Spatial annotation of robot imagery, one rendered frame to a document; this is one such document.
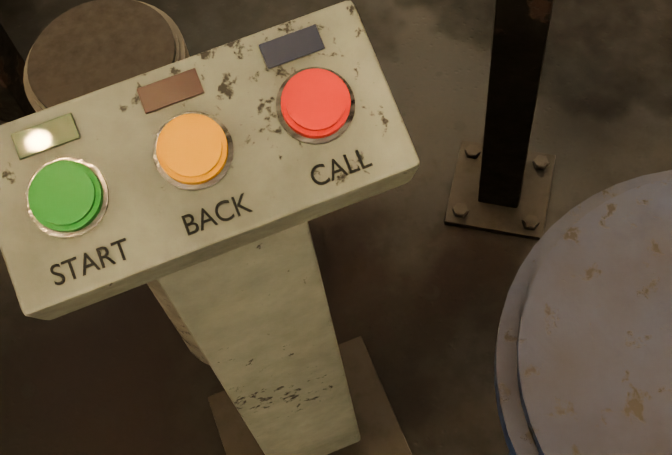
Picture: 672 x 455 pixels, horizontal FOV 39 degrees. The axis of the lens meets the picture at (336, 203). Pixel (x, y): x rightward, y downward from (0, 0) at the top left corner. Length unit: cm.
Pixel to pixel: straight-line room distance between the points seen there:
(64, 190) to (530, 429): 34
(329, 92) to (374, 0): 85
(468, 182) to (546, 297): 54
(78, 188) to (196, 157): 7
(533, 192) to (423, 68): 24
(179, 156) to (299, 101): 7
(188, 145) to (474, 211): 69
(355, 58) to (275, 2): 84
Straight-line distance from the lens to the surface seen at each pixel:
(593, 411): 66
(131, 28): 72
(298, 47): 56
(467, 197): 120
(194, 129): 54
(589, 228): 71
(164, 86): 56
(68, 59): 72
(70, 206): 55
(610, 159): 125
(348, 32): 57
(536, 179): 122
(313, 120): 54
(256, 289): 65
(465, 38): 134
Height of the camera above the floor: 106
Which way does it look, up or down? 61 degrees down
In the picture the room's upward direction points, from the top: 10 degrees counter-clockwise
